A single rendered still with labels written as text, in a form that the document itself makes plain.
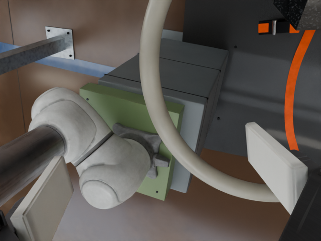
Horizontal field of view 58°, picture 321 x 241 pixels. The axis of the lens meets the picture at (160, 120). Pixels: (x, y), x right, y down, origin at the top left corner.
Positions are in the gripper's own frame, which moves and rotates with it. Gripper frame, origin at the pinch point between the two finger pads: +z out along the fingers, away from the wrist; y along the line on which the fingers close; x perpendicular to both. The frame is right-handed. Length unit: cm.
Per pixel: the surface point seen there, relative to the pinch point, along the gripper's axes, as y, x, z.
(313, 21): 53, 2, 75
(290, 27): 72, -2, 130
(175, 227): -4, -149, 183
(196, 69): 20, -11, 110
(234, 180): 11.2, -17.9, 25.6
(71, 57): -52, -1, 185
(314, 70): 85, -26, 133
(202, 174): 5.9, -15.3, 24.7
